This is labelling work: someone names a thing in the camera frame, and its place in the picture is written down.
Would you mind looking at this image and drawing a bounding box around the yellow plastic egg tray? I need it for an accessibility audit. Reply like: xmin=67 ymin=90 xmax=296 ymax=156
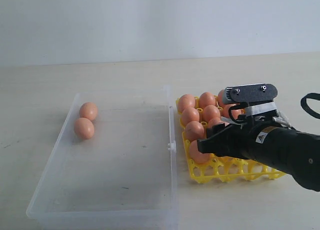
xmin=174 ymin=94 xmax=293 ymax=184

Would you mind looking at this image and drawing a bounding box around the brown egg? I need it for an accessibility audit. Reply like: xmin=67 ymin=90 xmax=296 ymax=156
xmin=207 ymin=117 xmax=228 ymax=129
xmin=222 ymin=104 xmax=242 ymax=120
xmin=184 ymin=121 xmax=205 ymax=142
xmin=188 ymin=140 xmax=211 ymax=164
xmin=79 ymin=102 xmax=98 ymax=121
xmin=177 ymin=94 xmax=196 ymax=113
xmin=217 ymin=89 xmax=225 ymax=108
xmin=181 ymin=107 xmax=200 ymax=126
xmin=198 ymin=92 xmax=216 ymax=109
xmin=73 ymin=117 xmax=95 ymax=140
xmin=202 ymin=105 xmax=221 ymax=123

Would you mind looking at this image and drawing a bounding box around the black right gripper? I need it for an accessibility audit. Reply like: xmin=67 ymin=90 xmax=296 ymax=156
xmin=196 ymin=120 xmax=300 ymax=170

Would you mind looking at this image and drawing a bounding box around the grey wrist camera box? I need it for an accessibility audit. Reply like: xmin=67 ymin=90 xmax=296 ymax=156
xmin=222 ymin=83 xmax=278 ymax=104

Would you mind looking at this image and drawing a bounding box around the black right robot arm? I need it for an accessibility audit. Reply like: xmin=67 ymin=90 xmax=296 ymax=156
xmin=197 ymin=118 xmax=320 ymax=191

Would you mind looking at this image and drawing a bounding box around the clear plastic bin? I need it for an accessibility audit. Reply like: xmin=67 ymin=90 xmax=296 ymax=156
xmin=26 ymin=86 xmax=178 ymax=229

